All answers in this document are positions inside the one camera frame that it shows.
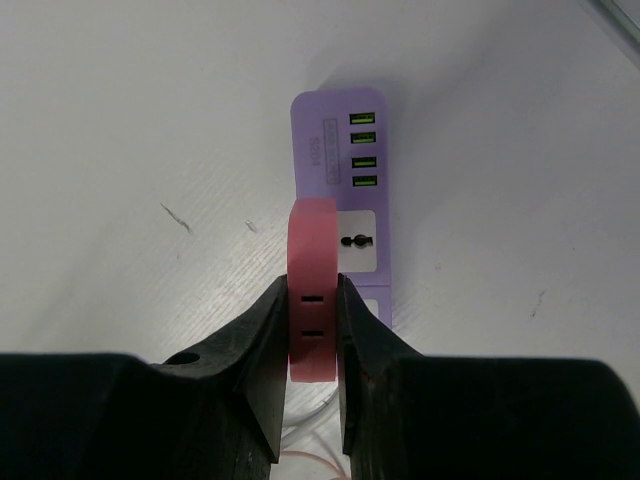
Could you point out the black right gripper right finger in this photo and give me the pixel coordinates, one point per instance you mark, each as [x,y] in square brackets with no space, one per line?
[405,415]

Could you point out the purple power strip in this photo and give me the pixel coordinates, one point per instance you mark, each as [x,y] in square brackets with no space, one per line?
[340,151]

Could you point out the pink plug adapter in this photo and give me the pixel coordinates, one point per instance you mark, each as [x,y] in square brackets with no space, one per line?
[312,278]

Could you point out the aluminium mounting rail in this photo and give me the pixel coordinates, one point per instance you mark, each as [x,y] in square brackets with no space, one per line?
[617,23]

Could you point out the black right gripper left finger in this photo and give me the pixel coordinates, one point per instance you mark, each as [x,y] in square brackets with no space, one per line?
[211,411]

